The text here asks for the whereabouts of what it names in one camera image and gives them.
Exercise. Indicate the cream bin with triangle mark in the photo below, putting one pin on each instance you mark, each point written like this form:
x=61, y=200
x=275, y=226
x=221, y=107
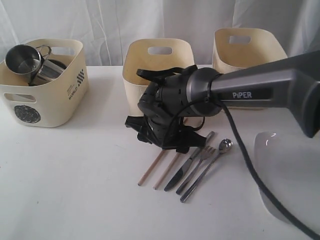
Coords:
x=138, y=57

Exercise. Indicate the stainless steel table knife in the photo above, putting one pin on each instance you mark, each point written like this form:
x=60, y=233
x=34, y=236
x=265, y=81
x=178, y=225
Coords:
x=183, y=169

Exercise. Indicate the steel mug with wire handle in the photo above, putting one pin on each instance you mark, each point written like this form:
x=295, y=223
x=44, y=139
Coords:
x=25, y=59

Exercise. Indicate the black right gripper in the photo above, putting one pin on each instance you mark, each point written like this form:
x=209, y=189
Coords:
x=164, y=107

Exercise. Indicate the stainless steel fork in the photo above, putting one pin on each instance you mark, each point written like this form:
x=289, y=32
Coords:
x=197, y=165

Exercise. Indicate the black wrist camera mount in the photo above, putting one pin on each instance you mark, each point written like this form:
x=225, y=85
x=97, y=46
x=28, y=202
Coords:
x=159, y=76

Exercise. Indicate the stainless steel spoon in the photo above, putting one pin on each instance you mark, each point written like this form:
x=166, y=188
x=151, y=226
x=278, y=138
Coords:
x=224, y=146

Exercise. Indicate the cream bin with square mark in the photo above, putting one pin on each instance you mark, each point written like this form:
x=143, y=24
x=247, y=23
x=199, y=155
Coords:
x=237, y=47

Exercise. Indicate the white square plate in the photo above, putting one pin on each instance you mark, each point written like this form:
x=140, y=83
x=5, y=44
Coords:
x=289, y=165

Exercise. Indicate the cream bin with circle mark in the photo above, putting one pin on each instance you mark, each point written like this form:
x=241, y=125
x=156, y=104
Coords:
x=52, y=104

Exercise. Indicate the steel mug with solid handle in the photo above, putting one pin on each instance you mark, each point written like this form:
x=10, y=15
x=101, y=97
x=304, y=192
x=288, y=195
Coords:
x=51, y=70

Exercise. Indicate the white backdrop curtain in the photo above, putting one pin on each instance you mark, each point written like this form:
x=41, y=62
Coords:
x=107, y=27

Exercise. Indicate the wooden chopstick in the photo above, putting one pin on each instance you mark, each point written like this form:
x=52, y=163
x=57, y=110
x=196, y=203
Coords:
x=150, y=169
x=167, y=170

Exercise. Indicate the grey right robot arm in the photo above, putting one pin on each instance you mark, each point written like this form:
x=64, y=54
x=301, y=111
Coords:
x=303, y=98

